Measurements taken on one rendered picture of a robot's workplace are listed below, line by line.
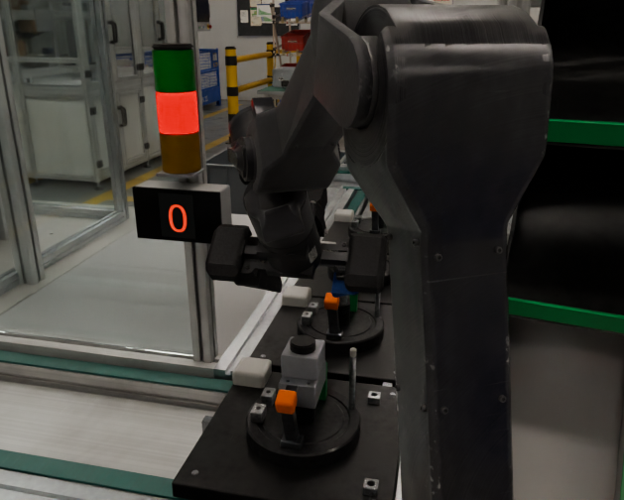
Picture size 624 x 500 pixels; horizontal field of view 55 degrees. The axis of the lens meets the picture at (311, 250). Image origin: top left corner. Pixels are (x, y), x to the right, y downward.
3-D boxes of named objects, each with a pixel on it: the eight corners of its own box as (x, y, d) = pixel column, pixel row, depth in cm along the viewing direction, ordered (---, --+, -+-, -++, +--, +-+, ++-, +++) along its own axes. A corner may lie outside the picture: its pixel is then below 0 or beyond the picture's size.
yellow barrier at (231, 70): (239, 144, 743) (235, 47, 702) (224, 144, 748) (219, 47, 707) (307, 108, 1052) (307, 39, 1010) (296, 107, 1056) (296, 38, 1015)
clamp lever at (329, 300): (339, 336, 90) (336, 303, 85) (326, 335, 91) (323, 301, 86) (343, 318, 93) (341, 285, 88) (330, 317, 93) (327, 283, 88)
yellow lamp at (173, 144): (191, 175, 76) (188, 136, 74) (155, 173, 77) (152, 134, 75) (207, 166, 80) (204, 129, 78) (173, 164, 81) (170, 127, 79)
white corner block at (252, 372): (263, 401, 83) (262, 375, 82) (232, 396, 84) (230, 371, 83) (273, 382, 87) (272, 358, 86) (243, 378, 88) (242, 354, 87)
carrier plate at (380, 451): (389, 536, 61) (390, 520, 61) (172, 497, 66) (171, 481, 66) (408, 400, 83) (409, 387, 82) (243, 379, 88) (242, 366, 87)
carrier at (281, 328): (408, 394, 85) (414, 314, 80) (246, 373, 90) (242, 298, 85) (419, 316, 106) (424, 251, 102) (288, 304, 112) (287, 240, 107)
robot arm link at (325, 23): (561, 96, 24) (504, -135, 25) (366, 104, 21) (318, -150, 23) (342, 251, 51) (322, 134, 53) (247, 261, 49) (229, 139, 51)
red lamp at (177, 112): (188, 135, 74) (186, 94, 72) (152, 133, 75) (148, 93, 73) (204, 128, 78) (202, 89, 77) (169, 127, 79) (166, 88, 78)
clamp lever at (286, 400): (299, 445, 67) (292, 406, 62) (281, 442, 68) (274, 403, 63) (306, 419, 70) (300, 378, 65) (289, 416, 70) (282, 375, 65)
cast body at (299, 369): (315, 410, 69) (315, 356, 66) (278, 405, 70) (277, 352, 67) (328, 370, 76) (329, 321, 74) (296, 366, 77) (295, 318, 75)
